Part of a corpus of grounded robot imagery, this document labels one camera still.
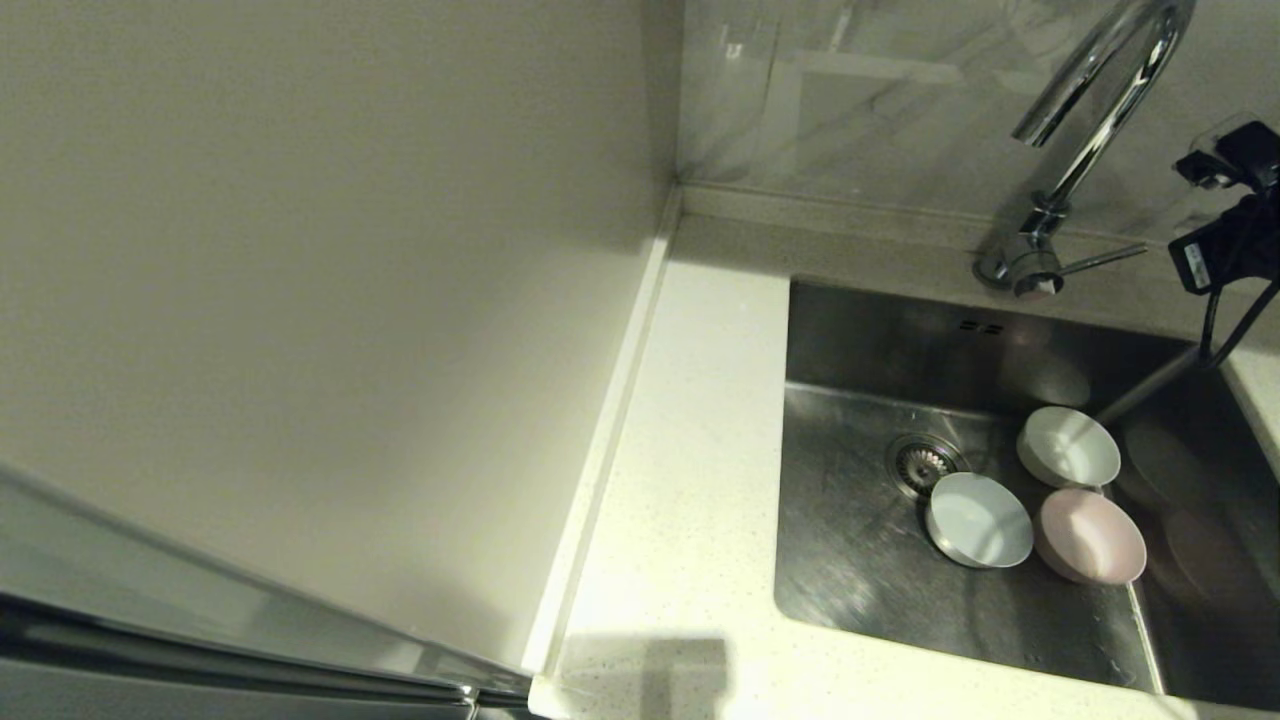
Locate chrome faucet lever handle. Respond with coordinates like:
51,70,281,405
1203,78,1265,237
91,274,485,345
1058,245,1149,277

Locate white ceramic bowl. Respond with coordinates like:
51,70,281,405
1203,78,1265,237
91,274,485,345
1017,405,1122,491

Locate pink ceramic bowl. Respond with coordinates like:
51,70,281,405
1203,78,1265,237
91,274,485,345
1034,487,1148,586

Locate pale blue ceramic bowl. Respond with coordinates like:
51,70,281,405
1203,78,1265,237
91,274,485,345
925,472,1035,570

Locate stainless steel kitchen sink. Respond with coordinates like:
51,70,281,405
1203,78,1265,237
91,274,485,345
772,278,1280,713

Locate chrome gooseneck faucet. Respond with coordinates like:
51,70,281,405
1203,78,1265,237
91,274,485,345
975,0,1197,303

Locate round metal drain strainer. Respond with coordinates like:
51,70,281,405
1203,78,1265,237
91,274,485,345
884,433,969,501

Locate glossy grey appliance panel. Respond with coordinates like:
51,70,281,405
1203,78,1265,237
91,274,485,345
0,465,536,720

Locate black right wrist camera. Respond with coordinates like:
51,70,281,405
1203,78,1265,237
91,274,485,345
1168,222,1241,297

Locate black camera cable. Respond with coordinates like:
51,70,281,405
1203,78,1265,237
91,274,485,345
1198,235,1280,373

